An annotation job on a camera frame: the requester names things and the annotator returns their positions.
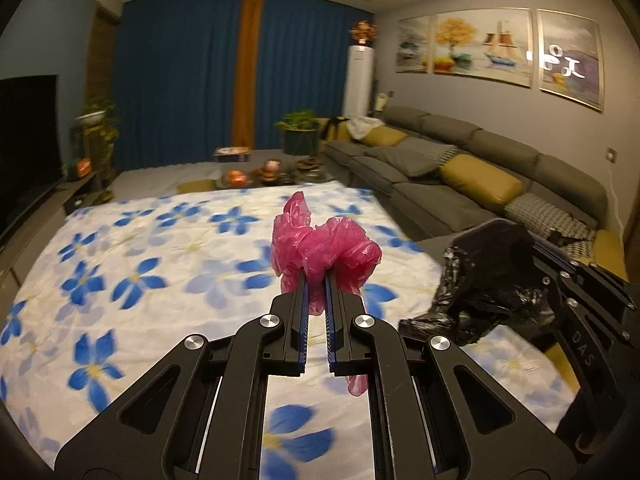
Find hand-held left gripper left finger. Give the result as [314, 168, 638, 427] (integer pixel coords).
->
[54, 275, 311, 480]

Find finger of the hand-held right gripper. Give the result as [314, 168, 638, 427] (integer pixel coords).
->
[547, 280, 618, 416]
[531, 240, 640, 311]

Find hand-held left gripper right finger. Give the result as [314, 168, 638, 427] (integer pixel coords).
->
[324, 275, 576, 480]

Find pink plastic bag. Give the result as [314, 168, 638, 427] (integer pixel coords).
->
[270, 191, 383, 398]

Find black plastic bag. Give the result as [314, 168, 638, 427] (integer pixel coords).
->
[398, 222, 553, 347]

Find large black white patterned cushion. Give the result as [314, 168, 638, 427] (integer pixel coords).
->
[505, 192, 596, 241]

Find grey sectional sofa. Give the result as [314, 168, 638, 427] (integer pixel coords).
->
[320, 105, 628, 281]

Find large yellow cushion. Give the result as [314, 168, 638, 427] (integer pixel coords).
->
[440, 154, 526, 206]

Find brown ornaments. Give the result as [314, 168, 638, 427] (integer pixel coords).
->
[295, 157, 326, 183]

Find blue floral tablecloth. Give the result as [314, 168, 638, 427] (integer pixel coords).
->
[0, 182, 586, 480]

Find flat grey cushion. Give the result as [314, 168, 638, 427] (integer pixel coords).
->
[377, 146, 443, 178]

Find potted plant in dark pot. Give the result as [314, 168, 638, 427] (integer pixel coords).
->
[274, 110, 321, 156]

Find small yellow cushion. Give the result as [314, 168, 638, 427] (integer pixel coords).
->
[361, 126, 408, 148]

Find black clothing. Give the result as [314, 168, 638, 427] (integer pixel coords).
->
[320, 117, 351, 142]

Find white cloth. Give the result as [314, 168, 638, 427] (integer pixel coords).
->
[347, 116, 383, 140]

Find purple abstract painting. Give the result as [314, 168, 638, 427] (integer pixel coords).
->
[537, 8, 606, 113]

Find white standing air conditioner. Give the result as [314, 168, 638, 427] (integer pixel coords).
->
[342, 45, 376, 118]

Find sailboat and tree painting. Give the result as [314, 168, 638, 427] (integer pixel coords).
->
[430, 8, 533, 89]

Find television stand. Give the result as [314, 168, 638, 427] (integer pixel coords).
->
[0, 167, 101, 286]

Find orange curtain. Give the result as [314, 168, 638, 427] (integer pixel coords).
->
[232, 0, 264, 147]

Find narrow blue curtain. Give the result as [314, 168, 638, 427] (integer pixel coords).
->
[255, 0, 376, 151]

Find wide blue curtain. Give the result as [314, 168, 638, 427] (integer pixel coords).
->
[112, 0, 246, 171]

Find potted plant on stand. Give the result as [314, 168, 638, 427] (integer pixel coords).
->
[75, 100, 121, 186]

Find small landscape painting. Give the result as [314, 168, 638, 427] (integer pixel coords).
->
[396, 15, 432, 74]

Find red gold flower decoration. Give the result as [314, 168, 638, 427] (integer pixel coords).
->
[349, 20, 376, 47]

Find black television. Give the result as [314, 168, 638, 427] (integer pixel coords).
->
[0, 75, 63, 251]

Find wooden wall panel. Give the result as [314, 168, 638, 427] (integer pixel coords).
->
[86, 5, 121, 126]

